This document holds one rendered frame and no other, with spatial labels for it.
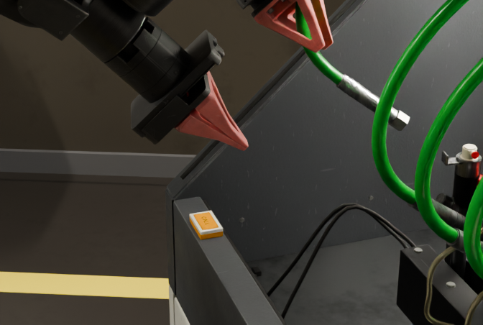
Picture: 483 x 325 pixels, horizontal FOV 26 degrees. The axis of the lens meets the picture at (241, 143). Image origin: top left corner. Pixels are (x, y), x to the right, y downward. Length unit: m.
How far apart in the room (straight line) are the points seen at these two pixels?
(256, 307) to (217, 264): 0.10
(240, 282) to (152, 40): 0.42
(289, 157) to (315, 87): 0.11
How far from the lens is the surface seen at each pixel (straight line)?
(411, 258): 1.25
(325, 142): 1.47
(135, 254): 3.13
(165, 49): 0.92
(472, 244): 0.91
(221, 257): 1.30
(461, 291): 1.21
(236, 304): 1.21
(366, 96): 1.23
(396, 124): 1.24
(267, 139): 1.43
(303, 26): 1.20
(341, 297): 1.45
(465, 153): 1.18
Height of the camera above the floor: 1.63
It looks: 26 degrees down
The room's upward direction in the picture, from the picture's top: straight up
